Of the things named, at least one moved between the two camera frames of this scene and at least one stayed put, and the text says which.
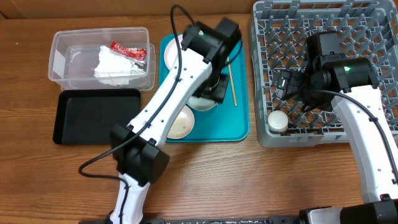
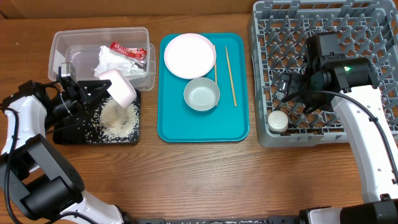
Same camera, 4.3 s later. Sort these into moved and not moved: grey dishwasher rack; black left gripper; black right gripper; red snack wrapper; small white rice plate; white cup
Moved: small white rice plate; black left gripper
Not moved: grey dishwasher rack; white cup; black right gripper; red snack wrapper
